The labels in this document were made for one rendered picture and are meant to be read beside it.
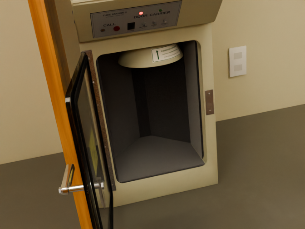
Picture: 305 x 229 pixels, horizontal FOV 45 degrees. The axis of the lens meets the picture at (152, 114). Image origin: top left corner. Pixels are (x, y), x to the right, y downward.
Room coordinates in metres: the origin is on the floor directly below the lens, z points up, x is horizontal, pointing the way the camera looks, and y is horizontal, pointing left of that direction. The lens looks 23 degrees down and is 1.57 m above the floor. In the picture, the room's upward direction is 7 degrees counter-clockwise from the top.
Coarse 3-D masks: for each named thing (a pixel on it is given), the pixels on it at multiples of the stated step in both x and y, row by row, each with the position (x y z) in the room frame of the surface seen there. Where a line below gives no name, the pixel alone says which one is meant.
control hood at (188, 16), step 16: (80, 0) 0.73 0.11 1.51; (96, 0) 0.73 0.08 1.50; (112, 0) 0.74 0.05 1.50; (128, 0) 0.75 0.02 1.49; (144, 0) 0.76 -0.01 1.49; (160, 0) 0.77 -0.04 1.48; (176, 0) 0.78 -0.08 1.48; (192, 0) 0.79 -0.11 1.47; (208, 0) 0.81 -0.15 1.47; (80, 16) 0.75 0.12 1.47; (192, 16) 0.83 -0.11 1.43; (208, 16) 0.85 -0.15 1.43; (80, 32) 0.79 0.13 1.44; (144, 32) 0.84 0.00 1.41
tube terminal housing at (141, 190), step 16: (160, 32) 0.87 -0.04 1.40; (176, 32) 0.88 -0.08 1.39; (192, 32) 0.89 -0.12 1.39; (208, 32) 0.89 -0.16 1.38; (80, 48) 0.84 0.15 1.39; (96, 48) 0.84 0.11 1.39; (112, 48) 0.85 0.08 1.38; (128, 48) 0.86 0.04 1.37; (208, 48) 0.89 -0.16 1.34; (208, 64) 0.89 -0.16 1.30; (208, 80) 0.89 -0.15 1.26; (208, 128) 0.89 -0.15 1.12; (208, 144) 0.89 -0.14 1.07; (112, 160) 0.84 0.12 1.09; (208, 160) 0.89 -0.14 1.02; (160, 176) 0.86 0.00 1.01; (176, 176) 0.87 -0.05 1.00; (192, 176) 0.88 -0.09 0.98; (208, 176) 0.89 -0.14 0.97; (128, 192) 0.85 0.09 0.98; (144, 192) 0.86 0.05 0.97; (160, 192) 0.86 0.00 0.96; (176, 192) 0.87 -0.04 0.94
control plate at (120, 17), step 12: (180, 0) 0.78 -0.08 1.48; (96, 12) 0.75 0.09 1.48; (108, 12) 0.76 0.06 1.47; (120, 12) 0.77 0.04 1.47; (132, 12) 0.78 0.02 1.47; (144, 12) 0.79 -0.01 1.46; (156, 12) 0.79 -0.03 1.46; (168, 12) 0.80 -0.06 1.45; (96, 24) 0.78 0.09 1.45; (108, 24) 0.79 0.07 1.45; (120, 24) 0.80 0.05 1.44; (156, 24) 0.82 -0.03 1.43; (168, 24) 0.83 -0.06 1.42; (96, 36) 0.81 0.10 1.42
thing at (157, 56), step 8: (144, 48) 0.90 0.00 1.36; (152, 48) 0.90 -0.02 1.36; (160, 48) 0.90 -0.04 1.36; (168, 48) 0.91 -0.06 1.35; (176, 48) 0.93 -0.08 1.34; (120, 56) 0.95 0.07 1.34; (128, 56) 0.91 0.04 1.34; (136, 56) 0.90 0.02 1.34; (144, 56) 0.89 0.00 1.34; (152, 56) 0.89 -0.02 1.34; (160, 56) 0.89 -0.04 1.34; (168, 56) 0.90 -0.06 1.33; (176, 56) 0.91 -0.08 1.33; (120, 64) 0.93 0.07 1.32; (128, 64) 0.90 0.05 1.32; (136, 64) 0.89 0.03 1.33; (144, 64) 0.88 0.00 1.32; (152, 64) 0.88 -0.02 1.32; (160, 64) 0.88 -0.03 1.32
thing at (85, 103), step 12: (72, 84) 0.58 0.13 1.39; (84, 84) 0.71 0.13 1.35; (84, 96) 0.67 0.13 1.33; (84, 108) 0.64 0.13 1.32; (72, 120) 0.52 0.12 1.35; (84, 120) 0.62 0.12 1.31; (96, 120) 0.78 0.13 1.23; (72, 132) 0.52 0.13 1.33; (84, 132) 0.59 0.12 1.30; (96, 132) 0.75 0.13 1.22; (96, 144) 0.71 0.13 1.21; (96, 156) 0.68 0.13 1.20; (96, 168) 0.64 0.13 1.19; (84, 180) 0.52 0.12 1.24; (96, 180) 0.61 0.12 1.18; (96, 192) 0.59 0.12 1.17; (108, 192) 0.76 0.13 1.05; (108, 204) 0.72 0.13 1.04; (108, 216) 0.68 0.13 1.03; (96, 228) 0.52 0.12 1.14; (108, 228) 0.65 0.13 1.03
